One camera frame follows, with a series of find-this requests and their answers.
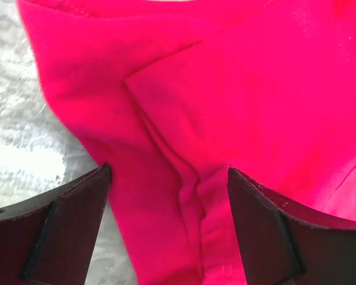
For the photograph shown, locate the crimson red t shirt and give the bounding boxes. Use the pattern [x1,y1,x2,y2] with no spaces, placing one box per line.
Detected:
[17,1,356,284]

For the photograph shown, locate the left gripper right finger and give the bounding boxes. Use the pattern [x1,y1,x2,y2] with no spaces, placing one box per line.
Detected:
[227,168,356,285]

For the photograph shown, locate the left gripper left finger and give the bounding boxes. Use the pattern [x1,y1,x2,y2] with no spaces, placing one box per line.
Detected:
[0,164,112,284]

